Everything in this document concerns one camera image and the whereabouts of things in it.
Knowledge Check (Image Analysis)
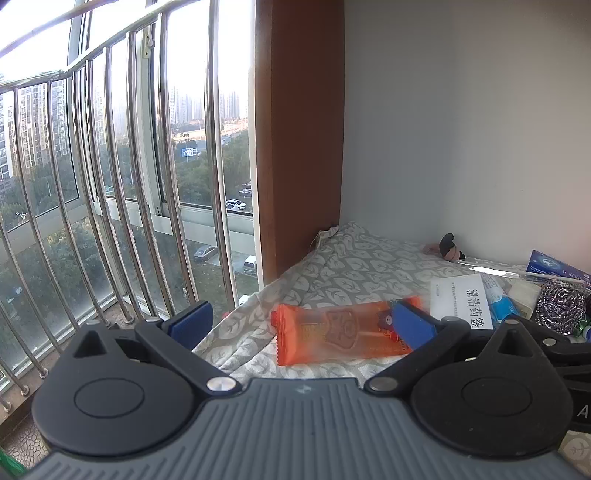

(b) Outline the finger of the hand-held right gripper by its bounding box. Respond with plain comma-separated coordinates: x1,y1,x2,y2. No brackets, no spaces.
524,316,591,371

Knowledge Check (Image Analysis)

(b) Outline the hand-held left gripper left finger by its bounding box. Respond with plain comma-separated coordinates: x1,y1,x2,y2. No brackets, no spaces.
60,300,242,396

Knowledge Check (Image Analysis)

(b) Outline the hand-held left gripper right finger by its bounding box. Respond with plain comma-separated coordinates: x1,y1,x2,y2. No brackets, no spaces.
365,298,548,396

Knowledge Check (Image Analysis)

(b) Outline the steel wool scrubber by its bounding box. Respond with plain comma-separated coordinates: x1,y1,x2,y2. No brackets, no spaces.
536,281,590,336

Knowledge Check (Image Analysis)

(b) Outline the orange snack packet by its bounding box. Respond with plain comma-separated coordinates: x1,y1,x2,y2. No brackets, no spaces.
270,300,414,368

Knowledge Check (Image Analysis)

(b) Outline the blue carton box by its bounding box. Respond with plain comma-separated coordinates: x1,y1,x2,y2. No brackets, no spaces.
526,249,591,294

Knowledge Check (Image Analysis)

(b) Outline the white paper card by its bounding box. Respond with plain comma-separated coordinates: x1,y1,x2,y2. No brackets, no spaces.
430,273,496,331

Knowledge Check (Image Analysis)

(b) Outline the beige sponge block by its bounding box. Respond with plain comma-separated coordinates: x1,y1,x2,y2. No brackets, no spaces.
508,279,542,319

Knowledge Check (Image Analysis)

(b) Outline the grey leaf-print cloth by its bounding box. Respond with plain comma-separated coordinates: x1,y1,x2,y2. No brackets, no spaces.
191,222,591,468

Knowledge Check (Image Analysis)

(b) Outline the blue and white tube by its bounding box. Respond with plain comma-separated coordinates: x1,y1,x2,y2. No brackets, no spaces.
480,273,520,325

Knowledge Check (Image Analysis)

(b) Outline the small pink and black doll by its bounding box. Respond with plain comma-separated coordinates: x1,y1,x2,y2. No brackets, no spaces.
424,233,466,262

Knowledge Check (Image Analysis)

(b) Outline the metal window railing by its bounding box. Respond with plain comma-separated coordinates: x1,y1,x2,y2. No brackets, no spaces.
0,0,260,412

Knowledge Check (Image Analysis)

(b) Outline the brown wooden shelf unit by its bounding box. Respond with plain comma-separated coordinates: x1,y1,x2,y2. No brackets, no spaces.
254,0,346,288

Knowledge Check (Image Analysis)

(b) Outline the green plastic item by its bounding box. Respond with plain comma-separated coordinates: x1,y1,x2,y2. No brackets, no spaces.
0,444,27,480

